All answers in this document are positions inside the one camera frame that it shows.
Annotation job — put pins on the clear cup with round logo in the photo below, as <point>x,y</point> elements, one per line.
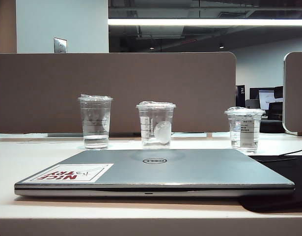
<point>155,123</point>

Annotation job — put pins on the tall clear plastic cup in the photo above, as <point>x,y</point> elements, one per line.
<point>95,110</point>

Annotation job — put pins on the silver Dell laptop with sticker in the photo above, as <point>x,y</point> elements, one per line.
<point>190,169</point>

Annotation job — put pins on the short clear cup white label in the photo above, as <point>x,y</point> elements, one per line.
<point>244,130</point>

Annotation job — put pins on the wide brown desk divider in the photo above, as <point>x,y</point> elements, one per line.
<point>165,81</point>

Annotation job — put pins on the black sign with numeral two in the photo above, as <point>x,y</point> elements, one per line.
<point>241,94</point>

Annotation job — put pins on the small ceiling spot lamp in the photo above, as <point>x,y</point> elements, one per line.
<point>221,46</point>

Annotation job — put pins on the long white ceiling light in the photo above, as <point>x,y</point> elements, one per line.
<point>202,22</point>

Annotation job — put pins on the lit computer monitor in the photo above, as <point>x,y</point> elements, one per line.
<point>265,99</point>

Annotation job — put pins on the black office chair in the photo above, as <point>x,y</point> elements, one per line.
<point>274,118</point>

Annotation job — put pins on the black mouse mat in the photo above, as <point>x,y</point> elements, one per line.
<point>283,182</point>

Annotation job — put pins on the brown divider with white edge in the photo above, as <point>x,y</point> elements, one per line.
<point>298,98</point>

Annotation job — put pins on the small divider foot bracket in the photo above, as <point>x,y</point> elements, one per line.
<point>209,134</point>

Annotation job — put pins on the metal wall switch plate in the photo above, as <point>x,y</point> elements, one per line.
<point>60,45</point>

